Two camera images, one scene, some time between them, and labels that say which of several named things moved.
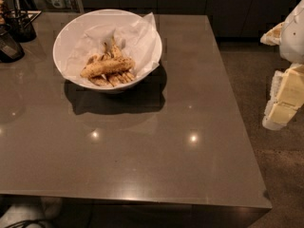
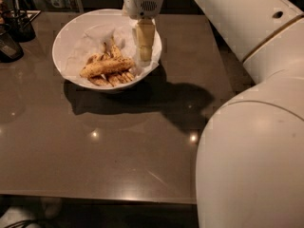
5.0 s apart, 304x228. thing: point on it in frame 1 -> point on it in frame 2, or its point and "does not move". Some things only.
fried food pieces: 110,68 does not move
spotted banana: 107,66 does not move
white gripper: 293,37 -> 142,4
